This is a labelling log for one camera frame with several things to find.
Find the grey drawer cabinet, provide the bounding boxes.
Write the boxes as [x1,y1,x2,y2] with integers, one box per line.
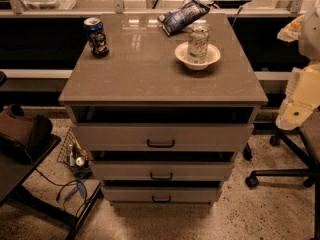
[58,12,269,208]

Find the black office chair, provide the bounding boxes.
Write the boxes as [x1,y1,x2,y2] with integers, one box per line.
[245,110,320,240]

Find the blue pepsi can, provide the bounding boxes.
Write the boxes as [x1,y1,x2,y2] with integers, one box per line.
[84,17,109,57]

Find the blue chip bag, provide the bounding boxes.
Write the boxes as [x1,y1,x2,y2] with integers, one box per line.
[158,0,210,36]

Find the brown bag on table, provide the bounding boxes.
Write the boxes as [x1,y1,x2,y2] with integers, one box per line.
[0,104,53,164]

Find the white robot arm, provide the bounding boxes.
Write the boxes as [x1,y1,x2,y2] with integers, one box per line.
[276,0,320,130]

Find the drawer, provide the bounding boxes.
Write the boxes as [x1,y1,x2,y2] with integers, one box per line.
[101,186,222,203]
[89,161,232,181]
[72,123,253,152]

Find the dark side table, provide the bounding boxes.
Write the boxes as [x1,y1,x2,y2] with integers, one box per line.
[0,134,102,240]

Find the wire mesh basket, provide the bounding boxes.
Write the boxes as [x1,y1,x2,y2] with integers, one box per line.
[57,128,92,179]

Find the top drawer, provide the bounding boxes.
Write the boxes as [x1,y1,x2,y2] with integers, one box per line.
[72,123,253,152]

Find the middle drawer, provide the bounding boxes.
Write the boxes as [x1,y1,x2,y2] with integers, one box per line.
[89,161,232,181]

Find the black cable on floor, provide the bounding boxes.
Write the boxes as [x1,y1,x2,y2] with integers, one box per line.
[33,167,98,218]

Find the bottom drawer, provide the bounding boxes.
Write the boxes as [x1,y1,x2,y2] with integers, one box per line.
[101,186,222,203]

